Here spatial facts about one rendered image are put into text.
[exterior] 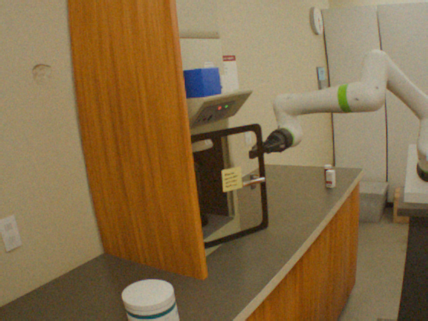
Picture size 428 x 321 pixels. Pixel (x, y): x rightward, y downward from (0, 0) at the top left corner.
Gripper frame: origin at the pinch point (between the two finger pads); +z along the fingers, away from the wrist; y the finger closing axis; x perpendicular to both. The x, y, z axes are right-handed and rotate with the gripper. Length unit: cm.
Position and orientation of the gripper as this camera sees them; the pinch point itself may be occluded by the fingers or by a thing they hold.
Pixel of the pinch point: (254, 153)
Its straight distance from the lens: 144.3
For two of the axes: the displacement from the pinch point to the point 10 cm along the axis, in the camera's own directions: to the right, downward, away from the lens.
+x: 1.1, 9.7, 2.2
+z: -5.4, 2.4, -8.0
